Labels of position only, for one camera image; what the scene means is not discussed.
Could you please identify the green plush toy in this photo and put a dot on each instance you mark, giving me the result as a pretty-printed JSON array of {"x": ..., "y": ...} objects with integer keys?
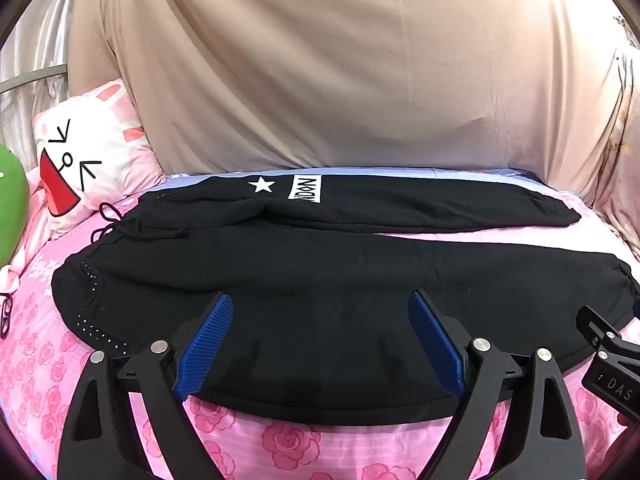
[{"x": 10, "y": 205}]

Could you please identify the silver satin curtain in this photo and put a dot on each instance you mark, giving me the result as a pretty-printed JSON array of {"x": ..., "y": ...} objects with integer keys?
[{"x": 35, "y": 45}]

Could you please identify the black pants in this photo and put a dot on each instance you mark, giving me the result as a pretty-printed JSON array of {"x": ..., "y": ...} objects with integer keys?
[{"x": 325, "y": 280}]

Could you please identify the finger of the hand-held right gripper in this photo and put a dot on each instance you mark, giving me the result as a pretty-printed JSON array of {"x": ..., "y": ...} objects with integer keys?
[{"x": 597, "y": 327}]

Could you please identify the pink floral bed sheet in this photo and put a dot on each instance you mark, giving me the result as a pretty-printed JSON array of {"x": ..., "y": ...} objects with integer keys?
[{"x": 45, "y": 360}]

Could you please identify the black eyeglasses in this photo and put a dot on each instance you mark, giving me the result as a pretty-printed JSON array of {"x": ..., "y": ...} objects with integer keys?
[{"x": 5, "y": 312}]

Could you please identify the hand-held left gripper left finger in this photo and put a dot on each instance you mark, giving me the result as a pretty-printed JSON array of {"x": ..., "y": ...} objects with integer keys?
[{"x": 210, "y": 340}]

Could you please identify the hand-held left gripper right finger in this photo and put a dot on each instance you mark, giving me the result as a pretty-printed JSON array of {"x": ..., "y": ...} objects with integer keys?
[{"x": 432, "y": 340}]

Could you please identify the white rabbit face pillow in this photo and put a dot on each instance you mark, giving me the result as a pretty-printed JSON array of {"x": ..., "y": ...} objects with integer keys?
[{"x": 85, "y": 150}]

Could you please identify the beige curtain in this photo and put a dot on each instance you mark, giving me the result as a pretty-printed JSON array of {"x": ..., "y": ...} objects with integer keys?
[{"x": 325, "y": 60}]

